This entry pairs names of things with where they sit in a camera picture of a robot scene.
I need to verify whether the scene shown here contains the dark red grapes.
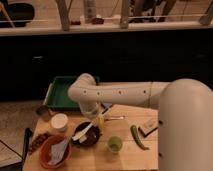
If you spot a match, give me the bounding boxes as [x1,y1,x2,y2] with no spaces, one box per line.
[29,132,50,154]

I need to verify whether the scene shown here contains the wooden block brush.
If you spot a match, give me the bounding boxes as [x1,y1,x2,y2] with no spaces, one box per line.
[138,118,158,138]

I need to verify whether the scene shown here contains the green plastic tray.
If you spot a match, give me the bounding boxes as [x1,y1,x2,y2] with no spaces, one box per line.
[44,76,101,112]

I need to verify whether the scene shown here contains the green cup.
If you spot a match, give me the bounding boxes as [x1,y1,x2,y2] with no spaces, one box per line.
[107,136,123,154]

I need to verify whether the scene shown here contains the small metal cup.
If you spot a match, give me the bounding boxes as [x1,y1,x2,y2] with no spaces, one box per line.
[36,105,51,122]

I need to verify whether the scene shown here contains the crumpled grey cloth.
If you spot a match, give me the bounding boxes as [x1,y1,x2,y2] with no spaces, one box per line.
[48,139,69,165]

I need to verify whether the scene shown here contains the white round container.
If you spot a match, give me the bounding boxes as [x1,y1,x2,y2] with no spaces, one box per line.
[50,113,68,132]

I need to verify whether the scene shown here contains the purple bowl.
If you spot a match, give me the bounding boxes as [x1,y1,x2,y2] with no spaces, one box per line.
[72,122,100,148]

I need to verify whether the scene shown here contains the white dish brush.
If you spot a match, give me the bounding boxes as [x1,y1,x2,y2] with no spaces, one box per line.
[71,108,109,142]

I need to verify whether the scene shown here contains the metal spoon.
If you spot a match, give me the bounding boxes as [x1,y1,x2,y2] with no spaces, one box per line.
[104,116,125,121]

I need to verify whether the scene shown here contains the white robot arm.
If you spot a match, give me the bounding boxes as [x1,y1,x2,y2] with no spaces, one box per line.
[68,73,213,171]

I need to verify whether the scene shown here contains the black chair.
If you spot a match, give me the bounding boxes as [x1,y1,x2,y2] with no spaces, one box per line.
[0,3,35,28]

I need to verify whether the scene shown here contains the green chili pepper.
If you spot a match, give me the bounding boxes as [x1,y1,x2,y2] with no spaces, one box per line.
[130,125,149,150]

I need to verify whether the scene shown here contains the orange bowl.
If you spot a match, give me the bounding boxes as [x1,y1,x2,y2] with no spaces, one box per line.
[39,135,71,169]

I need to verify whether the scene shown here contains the yellow banana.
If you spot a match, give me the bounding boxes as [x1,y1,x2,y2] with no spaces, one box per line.
[97,114,104,132]

